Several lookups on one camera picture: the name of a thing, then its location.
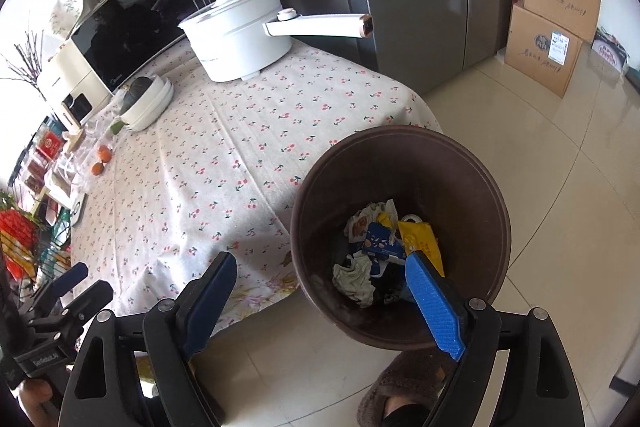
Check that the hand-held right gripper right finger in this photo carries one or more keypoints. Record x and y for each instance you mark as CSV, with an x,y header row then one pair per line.
x,y
435,302

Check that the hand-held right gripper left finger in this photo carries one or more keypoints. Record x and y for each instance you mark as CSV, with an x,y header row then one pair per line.
x,y
210,302

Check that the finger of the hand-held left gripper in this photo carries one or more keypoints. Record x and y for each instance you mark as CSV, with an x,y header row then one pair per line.
x,y
75,274
90,299

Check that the yellow packet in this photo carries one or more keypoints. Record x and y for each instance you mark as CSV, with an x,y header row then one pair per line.
x,y
422,242

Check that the small blue box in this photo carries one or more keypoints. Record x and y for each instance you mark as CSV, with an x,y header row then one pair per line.
x,y
380,242

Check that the white tissue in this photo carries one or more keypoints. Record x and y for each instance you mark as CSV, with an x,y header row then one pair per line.
x,y
355,282

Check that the brown plastic bin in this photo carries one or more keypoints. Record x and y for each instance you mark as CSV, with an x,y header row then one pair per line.
x,y
450,187

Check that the person's left hand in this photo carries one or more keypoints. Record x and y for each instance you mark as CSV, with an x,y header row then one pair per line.
x,y
37,402

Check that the yellow floral cloth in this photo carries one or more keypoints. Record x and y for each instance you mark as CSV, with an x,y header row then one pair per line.
x,y
270,292

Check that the brown fuzzy slipper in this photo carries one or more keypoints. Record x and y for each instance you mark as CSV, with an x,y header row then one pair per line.
x,y
390,382

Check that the small orange tangerine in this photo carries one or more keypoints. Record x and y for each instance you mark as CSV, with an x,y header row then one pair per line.
x,y
97,168
104,152

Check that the red label jar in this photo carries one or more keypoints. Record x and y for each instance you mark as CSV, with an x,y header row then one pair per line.
x,y
50,142

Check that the cherry print tablecloth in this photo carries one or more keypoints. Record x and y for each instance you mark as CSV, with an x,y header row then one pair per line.
x,y
225,157

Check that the cream air fryer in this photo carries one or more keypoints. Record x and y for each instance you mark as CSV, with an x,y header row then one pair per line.
x,y
60,82

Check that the white deep plate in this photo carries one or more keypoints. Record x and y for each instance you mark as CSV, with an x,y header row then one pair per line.
x,y
162,99

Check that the dark green pumpkin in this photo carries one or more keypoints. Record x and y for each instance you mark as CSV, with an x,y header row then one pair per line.
x,y
140,89

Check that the dried branches in vase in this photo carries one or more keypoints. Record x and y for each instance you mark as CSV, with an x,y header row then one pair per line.
x,y
25,72

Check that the black microwave oven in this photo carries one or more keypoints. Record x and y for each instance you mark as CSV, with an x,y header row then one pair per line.
x,y
135,17

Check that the white electric cooking pot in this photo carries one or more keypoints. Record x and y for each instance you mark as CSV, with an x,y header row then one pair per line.
x,y
235,37

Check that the brown cardboard box with label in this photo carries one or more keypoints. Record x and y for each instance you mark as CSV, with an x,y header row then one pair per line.
x,y
535,52

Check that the printed bag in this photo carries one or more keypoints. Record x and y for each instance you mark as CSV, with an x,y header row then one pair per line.
x,y
610,52

